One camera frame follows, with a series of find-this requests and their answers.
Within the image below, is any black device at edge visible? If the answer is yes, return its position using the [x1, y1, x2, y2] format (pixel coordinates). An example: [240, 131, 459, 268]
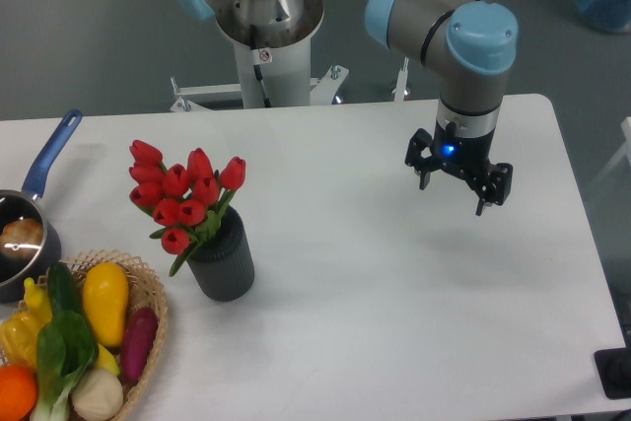
[594, 348, 630, 399]

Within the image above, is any purple eggplant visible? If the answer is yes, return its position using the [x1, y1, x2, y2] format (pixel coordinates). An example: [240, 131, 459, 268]
[120, 307, 159, 384]

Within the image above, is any green bok choy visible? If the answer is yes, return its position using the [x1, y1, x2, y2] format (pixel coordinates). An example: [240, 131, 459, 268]
[30, 311, 98, 420]

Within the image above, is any brown bread roll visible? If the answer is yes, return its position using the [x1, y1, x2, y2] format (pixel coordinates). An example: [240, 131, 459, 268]
[1, 218, 43, 260]

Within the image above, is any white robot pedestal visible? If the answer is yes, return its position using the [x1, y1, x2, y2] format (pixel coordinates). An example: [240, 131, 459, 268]
[171, 0, 349, 112]

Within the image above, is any red tulip bouquet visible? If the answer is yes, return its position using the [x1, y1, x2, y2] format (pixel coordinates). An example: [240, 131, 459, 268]
[129, 139, 246, 276]

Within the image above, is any small yellow gourd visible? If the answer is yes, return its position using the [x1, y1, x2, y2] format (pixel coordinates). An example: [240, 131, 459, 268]
[24, 278, 52, 324]

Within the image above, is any yellow lemon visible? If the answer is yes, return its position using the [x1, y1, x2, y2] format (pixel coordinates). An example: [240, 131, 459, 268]
[94, 344, 121, 377]

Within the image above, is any blue handled saucepan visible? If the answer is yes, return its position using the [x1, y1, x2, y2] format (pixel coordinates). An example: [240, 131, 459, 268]
[1, 109, 83, 303]

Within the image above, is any woven wicker basket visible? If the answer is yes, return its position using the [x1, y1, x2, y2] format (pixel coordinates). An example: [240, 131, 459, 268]
[1, 251, 168, 420]

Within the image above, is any dark green cucumber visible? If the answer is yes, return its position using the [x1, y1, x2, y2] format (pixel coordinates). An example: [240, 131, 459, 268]
[47, 262, 83, 316]

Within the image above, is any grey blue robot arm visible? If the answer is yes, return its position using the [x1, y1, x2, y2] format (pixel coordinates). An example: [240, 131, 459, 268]
[176, 0, 519, 208]

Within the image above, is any yellow bell pepper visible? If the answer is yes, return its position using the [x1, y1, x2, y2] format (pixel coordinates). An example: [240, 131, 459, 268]
[1, 312, 43, 371]

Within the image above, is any yellow squash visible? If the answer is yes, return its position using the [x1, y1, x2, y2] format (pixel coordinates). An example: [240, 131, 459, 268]
[83, 261, 129, 349]

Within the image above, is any dark grey ribbed vase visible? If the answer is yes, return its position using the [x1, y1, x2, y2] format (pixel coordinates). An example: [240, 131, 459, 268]
[187, 206, 255, 302]

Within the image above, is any orange fruit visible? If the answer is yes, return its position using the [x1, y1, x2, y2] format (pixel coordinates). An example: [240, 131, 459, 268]
[1, 365, 37, 420]

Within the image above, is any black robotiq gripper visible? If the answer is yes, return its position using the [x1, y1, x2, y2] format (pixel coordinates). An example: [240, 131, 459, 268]
[404, 127, 514, 216]

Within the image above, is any white garlic bulb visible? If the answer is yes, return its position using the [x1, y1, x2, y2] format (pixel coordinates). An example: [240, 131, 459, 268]
[71, 369, 123, 421]

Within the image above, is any white furniture frame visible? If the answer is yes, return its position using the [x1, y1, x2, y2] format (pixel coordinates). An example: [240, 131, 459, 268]
[590, 116, 631, 187]

